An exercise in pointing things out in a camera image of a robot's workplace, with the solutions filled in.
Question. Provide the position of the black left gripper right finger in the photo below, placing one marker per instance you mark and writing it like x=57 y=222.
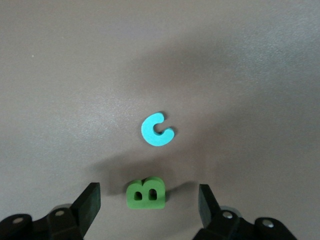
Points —
x=225 y=225

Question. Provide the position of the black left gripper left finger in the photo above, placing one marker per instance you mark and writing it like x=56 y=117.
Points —
x=62 y=225

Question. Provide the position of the green letter B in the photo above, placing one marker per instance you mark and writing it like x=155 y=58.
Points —
x=145 y=203

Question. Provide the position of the cyan letter C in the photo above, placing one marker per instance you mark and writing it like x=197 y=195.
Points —
x=147 y=130

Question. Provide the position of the brown table cover sheet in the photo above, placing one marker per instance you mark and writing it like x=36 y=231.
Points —
x=75 y=87

